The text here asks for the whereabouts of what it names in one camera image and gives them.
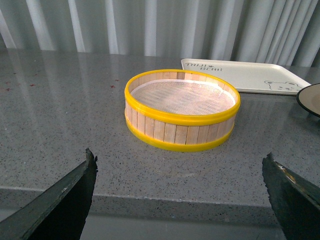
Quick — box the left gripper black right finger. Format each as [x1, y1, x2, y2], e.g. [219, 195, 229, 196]
[262, 153, 320, 240]

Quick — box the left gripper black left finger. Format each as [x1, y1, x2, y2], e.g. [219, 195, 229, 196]
[0, 148, 98, 240]

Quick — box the brown plate with black rim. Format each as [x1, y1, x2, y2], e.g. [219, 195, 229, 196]
[296, 83, 320, 118]

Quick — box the white bear-print tray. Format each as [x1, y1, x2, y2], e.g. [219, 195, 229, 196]
[181, 58, 311, 96]

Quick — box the yellow-rimmed bamboo steamer basket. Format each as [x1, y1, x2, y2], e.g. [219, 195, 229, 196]
[124, 69, 241, 152]

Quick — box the white steamer liner cloth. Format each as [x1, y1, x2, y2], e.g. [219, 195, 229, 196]
[131, 79, 236, 116]

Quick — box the grey pleated curtain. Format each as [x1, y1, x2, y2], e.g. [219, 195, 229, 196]
[0, 0, 320, 67]

